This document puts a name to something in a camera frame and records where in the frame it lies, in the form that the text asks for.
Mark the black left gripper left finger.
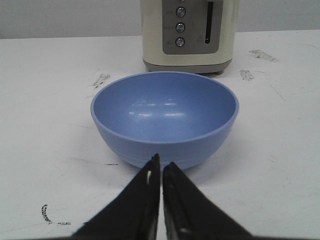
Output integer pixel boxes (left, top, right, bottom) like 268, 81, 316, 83
71, 154, 161, 240

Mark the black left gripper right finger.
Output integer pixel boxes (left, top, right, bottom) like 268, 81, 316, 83
162, 161, 253, 240

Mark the blue plastic bowl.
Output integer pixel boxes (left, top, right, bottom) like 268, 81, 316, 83
90, 71, 240, 169

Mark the cream two-slot toaster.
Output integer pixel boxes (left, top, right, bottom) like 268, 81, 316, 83
139, 0, 240, 74

